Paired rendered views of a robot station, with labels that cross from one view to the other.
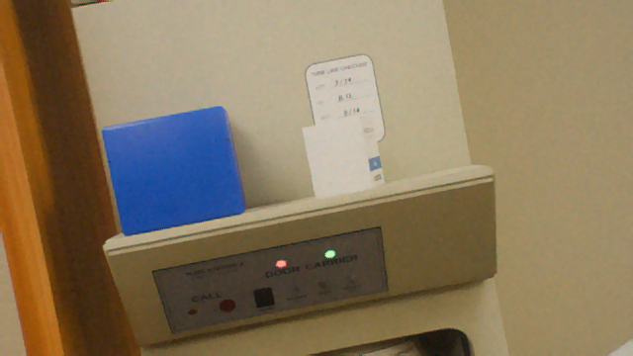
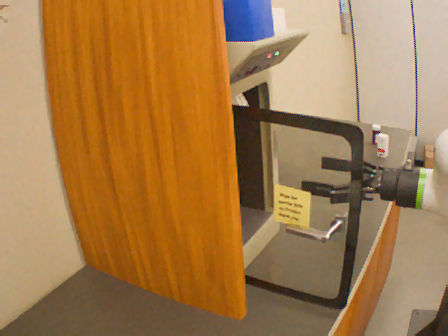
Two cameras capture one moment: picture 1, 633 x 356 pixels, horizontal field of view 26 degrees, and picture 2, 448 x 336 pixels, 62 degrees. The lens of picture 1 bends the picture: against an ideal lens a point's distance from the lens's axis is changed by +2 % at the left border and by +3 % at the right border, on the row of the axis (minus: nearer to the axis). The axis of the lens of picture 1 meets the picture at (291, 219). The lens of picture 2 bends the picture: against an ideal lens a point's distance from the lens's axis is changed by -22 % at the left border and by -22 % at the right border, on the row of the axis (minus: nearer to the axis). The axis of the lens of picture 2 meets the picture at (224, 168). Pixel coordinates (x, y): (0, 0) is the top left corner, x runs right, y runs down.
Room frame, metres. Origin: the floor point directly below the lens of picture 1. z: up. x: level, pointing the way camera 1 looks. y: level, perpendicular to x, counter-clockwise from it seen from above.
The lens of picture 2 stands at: (0.71, 0.85, 1.62)
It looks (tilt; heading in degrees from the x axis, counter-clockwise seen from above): 23 degrees down; 302
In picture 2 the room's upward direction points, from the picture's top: 5 degrees counter-clockwise
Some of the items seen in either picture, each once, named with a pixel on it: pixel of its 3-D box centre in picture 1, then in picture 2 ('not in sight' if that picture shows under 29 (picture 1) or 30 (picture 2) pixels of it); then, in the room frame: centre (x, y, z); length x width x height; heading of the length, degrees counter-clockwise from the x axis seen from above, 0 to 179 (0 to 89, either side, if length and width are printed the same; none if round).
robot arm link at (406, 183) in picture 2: not in sight; (407, 185); (0.78, -0.03, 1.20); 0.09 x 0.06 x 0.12; 91
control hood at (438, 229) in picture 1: (308, 258); (264, 55); (1.12, -0.01, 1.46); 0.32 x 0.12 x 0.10; 90
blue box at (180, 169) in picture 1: (177, 170); (239, 18); (1.12, 0.09, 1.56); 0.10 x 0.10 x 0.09; 0
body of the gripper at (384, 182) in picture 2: not in sight; (379, 182); (0.86, -0.03, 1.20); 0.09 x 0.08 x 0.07; 1
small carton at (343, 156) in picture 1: (343, 155); (269, 19); (1.12, -0.05, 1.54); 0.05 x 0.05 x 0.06; 74
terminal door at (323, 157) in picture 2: not in sight; (287, 217); (1.01, 0.16, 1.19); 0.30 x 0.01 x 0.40; 173
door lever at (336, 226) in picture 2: not in sight; (314, 228); (0.94, 0.20, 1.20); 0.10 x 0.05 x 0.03; 173
